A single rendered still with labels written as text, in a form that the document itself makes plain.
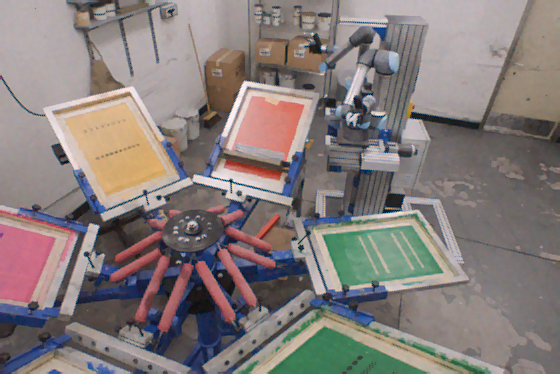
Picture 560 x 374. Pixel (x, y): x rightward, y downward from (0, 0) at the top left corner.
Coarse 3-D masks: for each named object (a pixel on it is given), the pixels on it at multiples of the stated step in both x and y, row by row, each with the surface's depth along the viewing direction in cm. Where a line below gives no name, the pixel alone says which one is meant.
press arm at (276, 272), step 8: (296, 264) 215; (304, 264) 215; (248, 272) 209; (272, 272) 210; (280, 272) 211; (288, 272) 212; (296, 272) 213; (304, 272) 215; (232, 280) 206; (248, 280) 209; (256, 280) 210
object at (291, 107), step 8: (280, 104) 265; (288, 104) 264; (296, 104) 263; (304, 104) 262; (296, 112) 260; (296, 120) 258; (296, 128) 255; (288, 136) 254; (288, 144) 251; (288, 152) 249; (256, 168) 248; (264, 168) 247; (264, 176) 244; (272, 176) 243; (280, 176) 242
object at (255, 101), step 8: (256, 96) 271; (256, 104) 269; (264, 104) 267; (272, 104) 266; (248, 112) 267; (248, 120) 264; (240, 128) 263; (240, 136) 260; (248, 144) 256; (232, 168) 251; (240, 168) 250; (248, 168) 249
